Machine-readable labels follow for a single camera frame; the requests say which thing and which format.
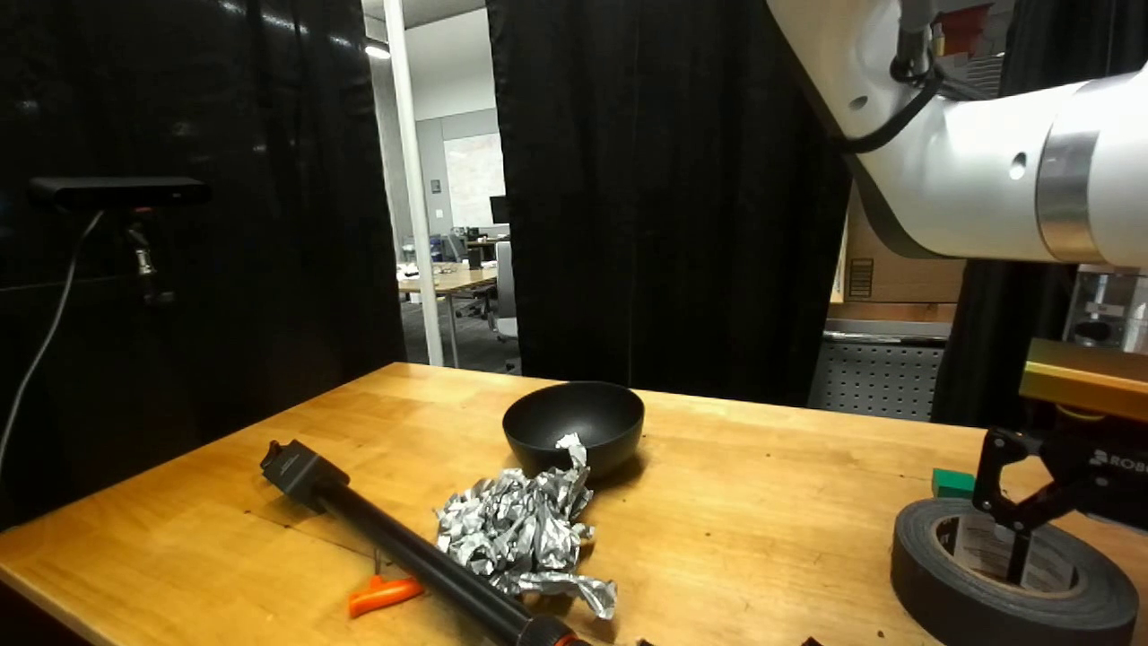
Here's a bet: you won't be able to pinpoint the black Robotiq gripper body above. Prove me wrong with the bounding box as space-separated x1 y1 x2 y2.
1040 401 1148 533

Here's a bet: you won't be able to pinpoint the black masking tape roll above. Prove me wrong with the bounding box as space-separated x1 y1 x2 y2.
887 493 1144 646

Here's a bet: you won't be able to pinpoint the green block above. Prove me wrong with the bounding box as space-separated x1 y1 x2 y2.
930 463 982 504

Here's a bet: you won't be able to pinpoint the grey perforated metal plate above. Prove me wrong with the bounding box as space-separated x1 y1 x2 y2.
807 329 950 424

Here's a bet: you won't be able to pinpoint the cardboard box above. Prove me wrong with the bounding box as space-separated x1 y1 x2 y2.
841 194 969 308

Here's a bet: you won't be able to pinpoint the black curtain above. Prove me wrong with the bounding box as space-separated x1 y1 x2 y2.
0 0 408 533
486 0 853 408

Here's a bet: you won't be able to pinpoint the black bowl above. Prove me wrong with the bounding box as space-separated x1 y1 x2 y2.
499 377 651 486

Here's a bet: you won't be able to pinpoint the crumpled aluminium foil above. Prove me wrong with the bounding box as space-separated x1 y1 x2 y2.
431 436 625 624

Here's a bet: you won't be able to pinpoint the wooden background desk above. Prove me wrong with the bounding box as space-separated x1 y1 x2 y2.
395 264 502 364

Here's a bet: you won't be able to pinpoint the white board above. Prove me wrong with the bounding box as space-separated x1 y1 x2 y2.
441 131 509 235

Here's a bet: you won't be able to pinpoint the black rod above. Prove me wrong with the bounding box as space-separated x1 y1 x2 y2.
259 440 582 646

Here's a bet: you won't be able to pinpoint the orange carrot toy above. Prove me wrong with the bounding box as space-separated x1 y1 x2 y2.
345 572 431 620

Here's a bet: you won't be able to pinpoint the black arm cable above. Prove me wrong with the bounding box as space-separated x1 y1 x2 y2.
838 21 950 158

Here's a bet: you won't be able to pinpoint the white post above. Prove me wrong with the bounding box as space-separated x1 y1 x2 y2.
377 0 449 369

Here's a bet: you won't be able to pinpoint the black bar camera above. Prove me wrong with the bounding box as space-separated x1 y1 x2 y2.
29 173 213 308

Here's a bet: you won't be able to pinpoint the grey camera cable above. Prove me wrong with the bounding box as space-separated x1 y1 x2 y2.
0 210 113 480

